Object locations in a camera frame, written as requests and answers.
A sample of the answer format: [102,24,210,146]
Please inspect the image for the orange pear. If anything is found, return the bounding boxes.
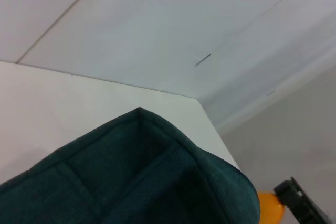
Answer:
[255,191,286,224]

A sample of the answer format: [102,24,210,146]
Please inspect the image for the teal insulated lunch bag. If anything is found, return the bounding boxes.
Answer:
[0,106,261,224]

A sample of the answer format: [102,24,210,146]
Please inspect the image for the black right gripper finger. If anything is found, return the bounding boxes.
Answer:
[273,176,329,224]

